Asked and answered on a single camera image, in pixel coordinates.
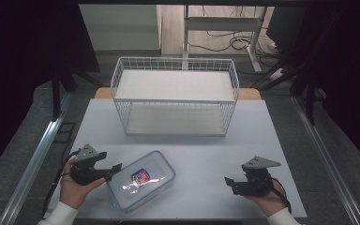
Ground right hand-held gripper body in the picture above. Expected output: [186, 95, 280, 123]
[241, 156, 282, 197]

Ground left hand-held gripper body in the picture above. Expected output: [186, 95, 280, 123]
[69, 143, 112, 187]

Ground clear plastic food container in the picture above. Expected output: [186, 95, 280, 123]
[106, 150, 177, 214]

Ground person's left hand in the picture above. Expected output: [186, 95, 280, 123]
[59, 158, 107, 210]

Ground person's right hand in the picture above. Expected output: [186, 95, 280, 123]
[245, 179, 288, 218]

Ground wooden table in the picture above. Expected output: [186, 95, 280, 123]
[94, 86, 263, 101]

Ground black metal stand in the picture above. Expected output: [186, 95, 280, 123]
[50, 64, 78, 122]
[289, 8, 341, 127]

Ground white power strip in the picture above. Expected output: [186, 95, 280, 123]
[268, 67, 287, 83]

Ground white cabinet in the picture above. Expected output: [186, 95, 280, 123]
[78, 4, 163, 52]

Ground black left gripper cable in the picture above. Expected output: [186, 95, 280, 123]
[42, 149, 81, 218]

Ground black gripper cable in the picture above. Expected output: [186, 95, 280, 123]
[42, 149, 81, 218]
[271, 177, 293, 216]

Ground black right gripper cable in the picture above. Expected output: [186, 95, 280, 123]
[271, 177, 293, 216]

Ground aluminium rail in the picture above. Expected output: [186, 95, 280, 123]
[0, 92, 74, 225]
[290, 95, 360, 225]

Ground white wire basket rack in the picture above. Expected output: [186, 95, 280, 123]
[110, 56, 241, 138]

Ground black floor cables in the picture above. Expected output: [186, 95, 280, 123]
[187, 5, 284, 68]

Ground white metal desk frame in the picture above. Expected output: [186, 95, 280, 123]
[182, 4, 269, 73]

